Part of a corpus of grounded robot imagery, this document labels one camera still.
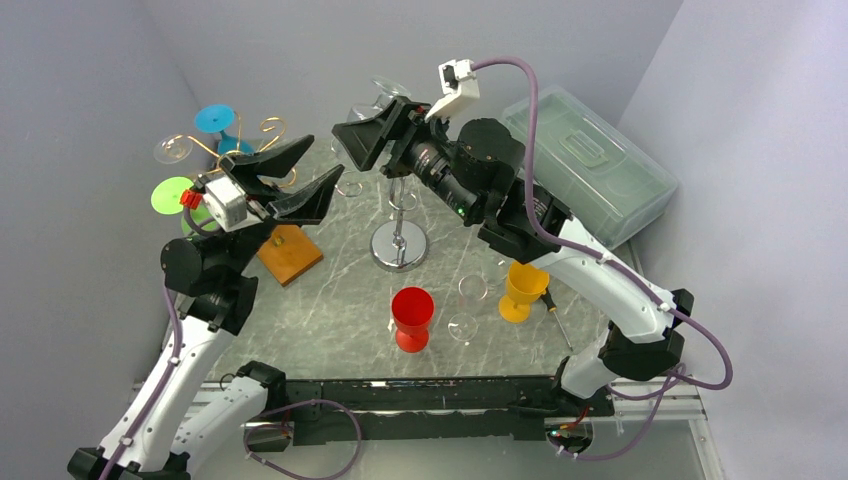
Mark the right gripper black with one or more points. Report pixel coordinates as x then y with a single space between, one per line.
365 137

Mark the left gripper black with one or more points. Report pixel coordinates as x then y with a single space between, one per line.
307 204

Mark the blue plastic wine glass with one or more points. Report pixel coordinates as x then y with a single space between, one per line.
216 119

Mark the red plastic wine glass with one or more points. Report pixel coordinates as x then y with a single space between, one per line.
412 309

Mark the orange plastic wine glass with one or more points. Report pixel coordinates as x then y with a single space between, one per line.
524 285

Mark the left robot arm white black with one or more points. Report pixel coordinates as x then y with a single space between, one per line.
157 438

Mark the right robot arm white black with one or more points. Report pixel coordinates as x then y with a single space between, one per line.
477 175

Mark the gold wine glass rack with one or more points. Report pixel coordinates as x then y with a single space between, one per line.
274 125

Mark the orange wooden rack base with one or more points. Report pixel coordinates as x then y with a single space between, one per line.
288 254

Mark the chrome wine glass rack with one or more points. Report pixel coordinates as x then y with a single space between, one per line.
399 245

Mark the green plastic wine glass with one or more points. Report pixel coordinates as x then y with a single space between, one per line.
174 196

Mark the clear plastic storage box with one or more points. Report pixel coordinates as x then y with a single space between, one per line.
612 186

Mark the orange black screwdriver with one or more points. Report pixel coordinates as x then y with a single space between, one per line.
551 308

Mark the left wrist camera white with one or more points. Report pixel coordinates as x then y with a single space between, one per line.
226 202

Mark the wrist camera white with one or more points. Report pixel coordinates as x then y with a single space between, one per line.
226 202
459 87

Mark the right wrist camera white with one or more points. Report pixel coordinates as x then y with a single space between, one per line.
459 87

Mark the aluminium frame rail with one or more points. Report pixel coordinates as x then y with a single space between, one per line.
650 400

